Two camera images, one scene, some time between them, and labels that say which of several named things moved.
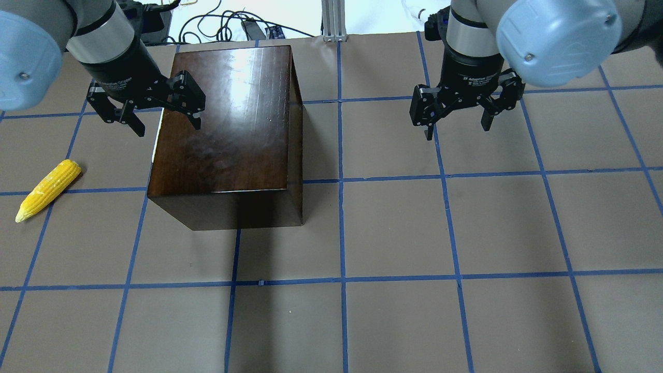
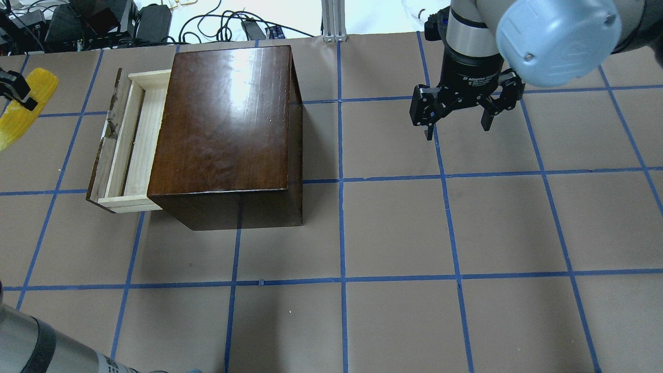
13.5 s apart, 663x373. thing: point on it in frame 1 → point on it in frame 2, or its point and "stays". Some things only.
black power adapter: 253,30 stays
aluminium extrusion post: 334,20 stays
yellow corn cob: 55,184 → 17,117
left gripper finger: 185,96 → 13,86
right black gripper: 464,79 stays
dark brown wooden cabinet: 243,167 stays
